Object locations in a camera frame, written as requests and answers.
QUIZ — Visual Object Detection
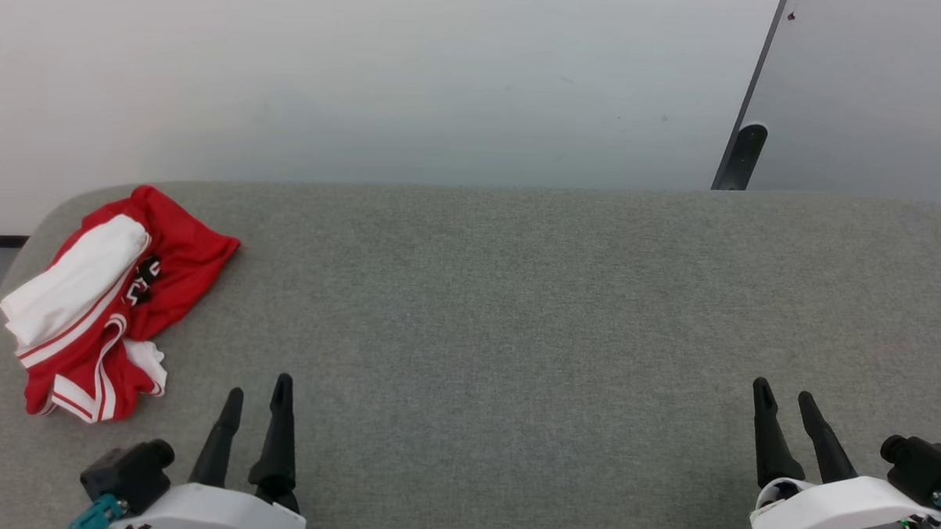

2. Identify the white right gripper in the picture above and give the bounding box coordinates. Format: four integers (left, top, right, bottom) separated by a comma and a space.
747, 376, 941, 529

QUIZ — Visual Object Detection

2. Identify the black partition bracket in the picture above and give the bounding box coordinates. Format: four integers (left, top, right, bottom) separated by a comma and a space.
722, 121, 770, 193

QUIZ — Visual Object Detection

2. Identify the dark partition frame strip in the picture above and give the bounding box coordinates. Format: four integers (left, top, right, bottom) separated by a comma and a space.
711, 0, 789, 193

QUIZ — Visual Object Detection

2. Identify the red and white sports jersey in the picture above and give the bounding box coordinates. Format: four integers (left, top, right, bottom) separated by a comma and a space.
0, 180, 244, 429

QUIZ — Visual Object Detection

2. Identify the grey partition panel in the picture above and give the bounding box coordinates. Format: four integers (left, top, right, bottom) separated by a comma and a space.
735, 0, 941, 208

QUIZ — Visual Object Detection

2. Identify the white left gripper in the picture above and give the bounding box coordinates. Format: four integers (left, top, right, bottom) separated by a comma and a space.
107, 367, 311, 529

